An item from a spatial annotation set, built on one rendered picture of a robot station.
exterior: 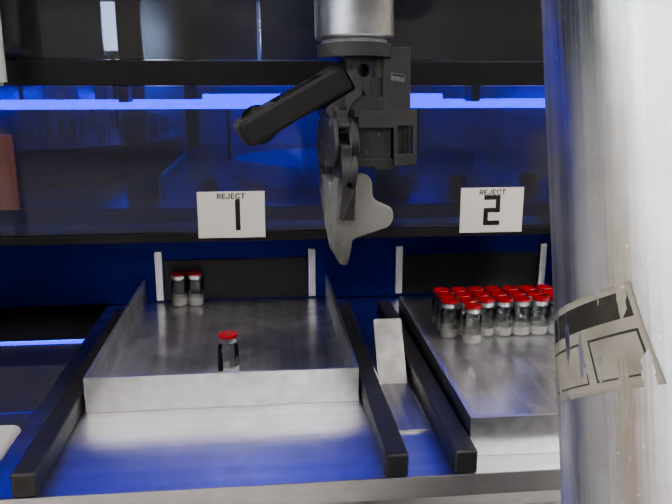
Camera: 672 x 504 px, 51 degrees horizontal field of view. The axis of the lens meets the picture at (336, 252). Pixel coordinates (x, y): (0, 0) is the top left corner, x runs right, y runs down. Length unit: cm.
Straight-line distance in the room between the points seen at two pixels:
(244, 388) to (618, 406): 55
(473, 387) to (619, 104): 60
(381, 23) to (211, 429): 40
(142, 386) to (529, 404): 37
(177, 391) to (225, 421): 6
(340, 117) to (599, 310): 52
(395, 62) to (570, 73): 52
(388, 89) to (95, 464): 42
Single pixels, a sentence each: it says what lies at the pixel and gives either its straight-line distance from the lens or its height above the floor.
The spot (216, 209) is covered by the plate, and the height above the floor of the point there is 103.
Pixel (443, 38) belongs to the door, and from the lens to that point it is 93.
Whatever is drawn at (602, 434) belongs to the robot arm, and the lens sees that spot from 17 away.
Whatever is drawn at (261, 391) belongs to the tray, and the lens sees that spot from 70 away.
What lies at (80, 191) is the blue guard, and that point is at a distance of 93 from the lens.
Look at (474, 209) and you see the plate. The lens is 95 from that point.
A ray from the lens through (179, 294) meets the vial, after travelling 100.
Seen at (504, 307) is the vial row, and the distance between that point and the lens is 88.
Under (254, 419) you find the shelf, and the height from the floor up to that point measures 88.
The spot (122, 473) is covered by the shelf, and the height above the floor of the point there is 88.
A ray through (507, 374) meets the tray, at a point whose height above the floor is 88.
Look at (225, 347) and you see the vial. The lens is 75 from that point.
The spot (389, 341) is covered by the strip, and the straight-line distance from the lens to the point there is 75.
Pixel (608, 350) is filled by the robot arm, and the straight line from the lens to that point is 17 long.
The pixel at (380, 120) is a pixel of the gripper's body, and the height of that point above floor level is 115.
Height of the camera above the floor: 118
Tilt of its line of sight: 14 degrees down
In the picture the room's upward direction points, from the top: straight up
